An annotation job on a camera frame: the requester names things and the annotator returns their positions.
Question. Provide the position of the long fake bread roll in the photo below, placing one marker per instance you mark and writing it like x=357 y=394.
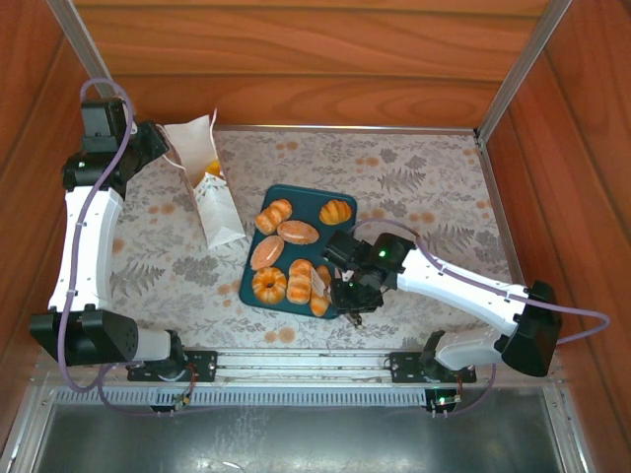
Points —
x=320 y=305

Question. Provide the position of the tongs with white tips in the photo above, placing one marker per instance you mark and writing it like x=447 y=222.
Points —
x=319 y=283

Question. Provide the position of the ridged fake bread loaf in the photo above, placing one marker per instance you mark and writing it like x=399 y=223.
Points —
x=300 y=282

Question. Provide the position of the orange fake bread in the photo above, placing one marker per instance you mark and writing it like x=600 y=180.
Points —
x=213 y=170

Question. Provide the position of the shell-shaped fake bread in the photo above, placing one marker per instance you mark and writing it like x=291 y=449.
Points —
x=335 y=212

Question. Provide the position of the white paper gift bag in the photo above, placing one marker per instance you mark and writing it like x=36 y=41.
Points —
x=217 y=217

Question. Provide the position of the twisted golden fake bun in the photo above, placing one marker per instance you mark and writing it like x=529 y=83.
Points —
x=273 y=216

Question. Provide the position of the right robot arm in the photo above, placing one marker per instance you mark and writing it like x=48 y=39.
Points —
x=458 y=286

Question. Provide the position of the teal plastic tray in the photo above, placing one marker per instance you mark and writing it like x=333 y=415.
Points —
x=305 y=202

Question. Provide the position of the small circuit board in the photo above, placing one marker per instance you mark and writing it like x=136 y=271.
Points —
x=181 y=401
x=443 y=401

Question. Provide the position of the aluminium table edge strip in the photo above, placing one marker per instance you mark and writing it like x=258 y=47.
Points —
x=345 y=129
x=494 y=189

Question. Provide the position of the grey metal sheet panel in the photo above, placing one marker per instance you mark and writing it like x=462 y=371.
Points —
x=296 y=443

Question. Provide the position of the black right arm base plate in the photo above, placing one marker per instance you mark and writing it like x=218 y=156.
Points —
x=404 y=367

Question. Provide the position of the aluminium mounting rail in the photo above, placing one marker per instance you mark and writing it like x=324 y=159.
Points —
x=296 y=364

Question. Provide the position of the aluminium frame post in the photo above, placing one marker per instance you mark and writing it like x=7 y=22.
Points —
x=79 y=44
x=522 y=69

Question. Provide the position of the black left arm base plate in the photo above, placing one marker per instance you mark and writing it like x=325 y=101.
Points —
x=202 y=367

